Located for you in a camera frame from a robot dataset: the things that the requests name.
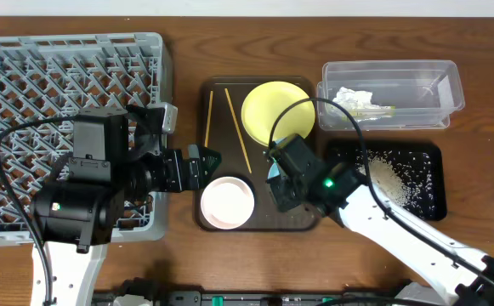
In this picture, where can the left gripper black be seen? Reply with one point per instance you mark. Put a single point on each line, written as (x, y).
(191, 168)

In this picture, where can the pink bowl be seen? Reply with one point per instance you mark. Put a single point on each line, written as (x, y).
(227, 203)

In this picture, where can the clear plastic bin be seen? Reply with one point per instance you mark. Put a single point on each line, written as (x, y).
(423, 92)

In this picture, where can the black waste tray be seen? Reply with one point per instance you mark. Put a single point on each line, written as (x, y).
(437, 166)

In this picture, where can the black rail front edge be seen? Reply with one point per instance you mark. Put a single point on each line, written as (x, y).
(147, 292)

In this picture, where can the wooden chopstick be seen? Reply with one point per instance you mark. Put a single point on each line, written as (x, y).
(209, 117)
(238, 130)

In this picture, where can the light blue bowl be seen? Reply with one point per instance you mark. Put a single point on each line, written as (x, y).
(274, 171)

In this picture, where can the yellow plate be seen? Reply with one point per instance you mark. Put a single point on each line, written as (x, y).
(266, 102)

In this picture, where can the brown serving tray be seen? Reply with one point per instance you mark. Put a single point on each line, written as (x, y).
(223, 139)

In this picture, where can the yellow green snack wrapper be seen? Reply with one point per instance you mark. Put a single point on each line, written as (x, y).
(362, 115)

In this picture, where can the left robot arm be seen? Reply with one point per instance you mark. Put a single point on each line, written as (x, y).
(115, 159)

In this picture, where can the pile of white rice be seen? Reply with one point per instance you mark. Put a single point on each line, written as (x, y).
(406, 178)

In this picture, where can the grey dish rack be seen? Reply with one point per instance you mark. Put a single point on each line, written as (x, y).
(46, 79)

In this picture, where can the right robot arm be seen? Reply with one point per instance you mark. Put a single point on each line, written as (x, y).
(458, 274)

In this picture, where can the right wooden chopstick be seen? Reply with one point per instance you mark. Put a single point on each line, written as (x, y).
(238, 130)

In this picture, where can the white napkin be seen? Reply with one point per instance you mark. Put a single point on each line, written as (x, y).
(355, 100)

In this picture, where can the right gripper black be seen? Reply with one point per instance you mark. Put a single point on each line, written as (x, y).
(281, 178)

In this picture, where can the left wooden chopstick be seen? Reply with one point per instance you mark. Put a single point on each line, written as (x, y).
(209, 117)

